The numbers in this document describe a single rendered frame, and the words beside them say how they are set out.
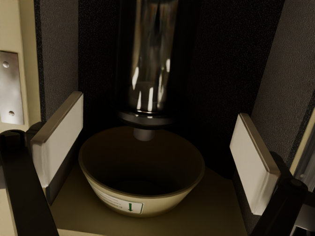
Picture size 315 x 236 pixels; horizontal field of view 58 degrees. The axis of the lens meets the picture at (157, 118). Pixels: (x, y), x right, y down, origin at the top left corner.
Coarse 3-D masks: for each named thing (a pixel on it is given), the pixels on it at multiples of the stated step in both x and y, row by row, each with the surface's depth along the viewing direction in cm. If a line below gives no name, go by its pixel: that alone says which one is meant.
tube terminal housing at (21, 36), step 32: (0, 0) 23; (32, 0) 25; (0, 32) 24; (32, 32) 26; (32, 64) 28; (32, 96) 29; (0, 128) 28; (64, 192) 39; (128, 192) 50; (160, 192) 49; (192, 192) 42; (224, 192) 43; (64, 224) 34; (96, 224) 35; (128, 224) 35; (160, 224) 36; (192, 224) 37; (224, 224) 37
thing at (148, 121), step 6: (108, 108) 34; (114, 114) 33; (120, 114) 32; (126, 114) 32; (186, 114) 34; (132, 120) 32; (138, 120) 32; (144, 120) 32; (150, 120) 32; (156, 120) 32; (162, 120) 32; (168, 120) 32; (174, 120) 33; (180, 120) 34
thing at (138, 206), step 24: (96, 144) 43; (120, 144) 47; (144, 144) 48; (168, 144) 47; (192, 144) 44; (96, 168) 42; (168, 168) 46; (192, 168) 42; (96, 192) 36; (120, 192) 33; (144, 216) 36
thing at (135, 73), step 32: (128, 0) 28; (160, 0) 27; (192, 0) 28; (128, 32) 29; (160, 32) 28; (192, 32) 30; (128, 64) 30; (160, 64) 30; (128, 96) 32; (160, 96) 31
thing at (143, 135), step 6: (120, 120) 35; (132, 126) 34; (138, 126) 34; (144, 126) 33; (150, 126) 33; (162, 126) 34; (168, 126) 35; (138, 132) 37; (144, 132) 37; (150, 132) 37; (138, 138) 37; (144, 138) 37; (150, 138) 38
